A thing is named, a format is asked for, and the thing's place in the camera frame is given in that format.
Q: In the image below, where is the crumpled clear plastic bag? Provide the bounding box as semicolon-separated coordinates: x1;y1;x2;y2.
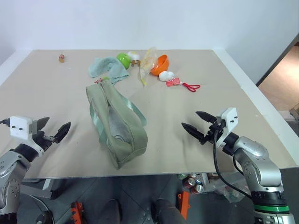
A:
209;172;252;204

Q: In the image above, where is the grey metal table bracket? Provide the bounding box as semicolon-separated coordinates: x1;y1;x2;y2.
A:
20;179;59;200

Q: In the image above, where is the dark rounded shape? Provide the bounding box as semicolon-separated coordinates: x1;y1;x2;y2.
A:
151;198;185;224

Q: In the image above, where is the red paper tag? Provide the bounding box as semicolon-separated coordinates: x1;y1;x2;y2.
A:
165;77;181;87

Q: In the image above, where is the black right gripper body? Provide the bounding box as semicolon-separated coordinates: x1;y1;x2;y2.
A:
200;122;226;145

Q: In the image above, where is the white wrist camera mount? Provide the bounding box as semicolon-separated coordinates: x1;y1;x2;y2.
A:
216;107;240;148
9;116;45;157

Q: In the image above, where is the olive green zipper bag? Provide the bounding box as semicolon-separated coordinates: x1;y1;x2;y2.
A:
85;78;149;170

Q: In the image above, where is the white and yellow toy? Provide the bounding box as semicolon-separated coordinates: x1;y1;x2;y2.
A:
127;50;141;62

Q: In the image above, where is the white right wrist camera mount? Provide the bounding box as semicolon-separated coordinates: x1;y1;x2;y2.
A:
216;107;240;148

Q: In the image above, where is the black round base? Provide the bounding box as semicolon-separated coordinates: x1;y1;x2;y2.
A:
20;195;55;224

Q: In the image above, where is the brown cardboard box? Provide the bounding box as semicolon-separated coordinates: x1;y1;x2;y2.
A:
288;103;299;122

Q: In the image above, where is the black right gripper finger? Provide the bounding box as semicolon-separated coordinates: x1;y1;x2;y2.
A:
181;122;205;146
195;111;217;124

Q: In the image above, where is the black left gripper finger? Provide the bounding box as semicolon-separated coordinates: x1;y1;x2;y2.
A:
53;121;71;144
37;117;50;133

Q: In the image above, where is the red cord loop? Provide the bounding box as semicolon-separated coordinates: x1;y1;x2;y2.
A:
182;82;201;92

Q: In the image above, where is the green plastic capsule half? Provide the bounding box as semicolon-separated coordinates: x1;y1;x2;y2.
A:
116;53;132;70

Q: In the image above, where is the light blue cloth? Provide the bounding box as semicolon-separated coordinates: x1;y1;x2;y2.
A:
88;56;130;85

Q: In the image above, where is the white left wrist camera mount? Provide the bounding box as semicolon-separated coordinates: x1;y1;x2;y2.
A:
9;116;45;157

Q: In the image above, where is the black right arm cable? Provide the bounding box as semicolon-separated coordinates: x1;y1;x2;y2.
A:
212;129;253;200

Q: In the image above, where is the orange and black clamp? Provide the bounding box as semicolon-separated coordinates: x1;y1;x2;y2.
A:
70;201;85;224
178;191;190;220

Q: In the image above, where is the orange plastic capsule half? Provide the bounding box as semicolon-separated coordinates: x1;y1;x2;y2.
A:
149;54;171;77

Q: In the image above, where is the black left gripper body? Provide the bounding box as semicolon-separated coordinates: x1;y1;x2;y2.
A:
31;129;57;153

